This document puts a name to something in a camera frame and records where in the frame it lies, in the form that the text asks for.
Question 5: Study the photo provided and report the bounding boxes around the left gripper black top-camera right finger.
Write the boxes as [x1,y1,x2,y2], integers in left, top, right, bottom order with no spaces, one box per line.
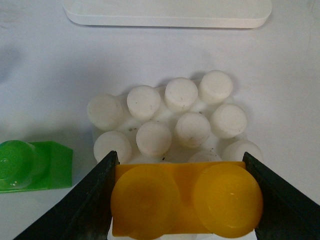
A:
[242,152,320,240]

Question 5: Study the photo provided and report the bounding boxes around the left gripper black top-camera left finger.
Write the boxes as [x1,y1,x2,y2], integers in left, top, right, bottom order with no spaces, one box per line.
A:
[16,151,119,240]

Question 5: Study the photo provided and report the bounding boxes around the yellow two-stud block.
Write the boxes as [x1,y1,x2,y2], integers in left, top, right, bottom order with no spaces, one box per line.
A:
[110,161,264,240]

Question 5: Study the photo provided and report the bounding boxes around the green two-stud block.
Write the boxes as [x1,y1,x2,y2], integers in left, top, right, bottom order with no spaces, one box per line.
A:
[0,140,73,193]

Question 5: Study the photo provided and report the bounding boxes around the white studded base plate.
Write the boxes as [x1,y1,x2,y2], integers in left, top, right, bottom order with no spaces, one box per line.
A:
[86,70,263,164]

